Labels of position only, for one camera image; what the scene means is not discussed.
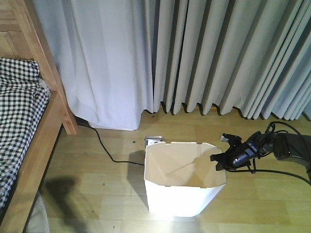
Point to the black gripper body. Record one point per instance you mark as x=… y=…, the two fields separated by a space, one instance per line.
x=237 y=155

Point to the white plastic trash bin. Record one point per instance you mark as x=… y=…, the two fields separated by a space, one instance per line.
x=180 y=179

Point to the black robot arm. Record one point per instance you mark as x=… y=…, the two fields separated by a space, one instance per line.
x=285 y=147

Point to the floor power outlet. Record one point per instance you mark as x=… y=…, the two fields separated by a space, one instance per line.
x=150 y=140

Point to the grey pleated curtain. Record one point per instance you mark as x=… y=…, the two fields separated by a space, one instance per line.
x=118 y=58

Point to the grey round rug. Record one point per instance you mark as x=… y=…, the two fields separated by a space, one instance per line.
x=38 y=221

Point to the black white checkered bedding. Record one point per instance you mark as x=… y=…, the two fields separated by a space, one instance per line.
x=24 y=97

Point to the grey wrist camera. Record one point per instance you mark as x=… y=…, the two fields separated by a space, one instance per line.
x=225 y=137

